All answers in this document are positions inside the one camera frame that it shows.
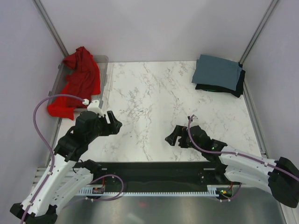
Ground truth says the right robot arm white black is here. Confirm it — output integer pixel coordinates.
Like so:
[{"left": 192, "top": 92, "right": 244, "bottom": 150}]
[{"left": 165, "top": 125, "right": 299, "bottom": 208}]

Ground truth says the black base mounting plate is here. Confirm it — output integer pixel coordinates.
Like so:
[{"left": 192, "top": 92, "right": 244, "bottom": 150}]
[{"left": 92, "top": 161, "right": 233, "bottom": 185}]

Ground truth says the clear plastic bin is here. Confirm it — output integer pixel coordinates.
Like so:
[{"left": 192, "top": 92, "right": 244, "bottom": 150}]
[{"left": 49, "top": 55, "right": 108, "bottom": 108}]

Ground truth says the aluminium frame post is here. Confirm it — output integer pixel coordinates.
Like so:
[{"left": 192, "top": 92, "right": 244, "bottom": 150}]
[
  {"left": 32, "top": 0, "right": 69, "bottom": 58},
  {"left": 239, "top": 0, "right": 280, "bottom": 64}
]

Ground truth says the blue-grey t shirt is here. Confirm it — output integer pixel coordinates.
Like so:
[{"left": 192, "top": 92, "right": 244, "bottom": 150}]
[{"left": 192, "top": 55, "right": 242, "bottom": 91}]

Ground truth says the right aluminium frame post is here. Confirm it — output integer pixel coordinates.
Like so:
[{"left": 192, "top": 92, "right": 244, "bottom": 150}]
[{"left": 239, "top": 0, "right": 280, "bottom": 64}]

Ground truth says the folded black t shirt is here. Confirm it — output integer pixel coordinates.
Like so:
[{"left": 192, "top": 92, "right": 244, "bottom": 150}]
[{"left": 195, "top": 69, "right": 246, "bottom": 98}]

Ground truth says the left aluminium frame post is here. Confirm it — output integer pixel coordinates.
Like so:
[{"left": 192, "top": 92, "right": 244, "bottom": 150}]
[{"left": 32, "top": 0, "right": 69, "bottom": 58}]

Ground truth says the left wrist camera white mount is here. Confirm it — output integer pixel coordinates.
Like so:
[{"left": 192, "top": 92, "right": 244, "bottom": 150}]
[{"left": 80, "top": 99, "right": 108, "bottom": 124}]

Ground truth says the red t shirt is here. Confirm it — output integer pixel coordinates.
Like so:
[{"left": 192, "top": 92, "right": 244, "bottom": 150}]
[{"left": 47, "top": 46, "right": 100, "bottom": 120}]

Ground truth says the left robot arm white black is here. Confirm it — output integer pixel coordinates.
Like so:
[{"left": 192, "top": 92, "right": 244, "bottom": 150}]
[{"left": 10, "top": 111, "right": 122, "bottom": 224}]

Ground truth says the light blue cable duct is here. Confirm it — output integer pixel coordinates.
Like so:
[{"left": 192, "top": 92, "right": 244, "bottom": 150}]
[{"left": 77, "top": 185, "right": 217, "bottom": 196}]

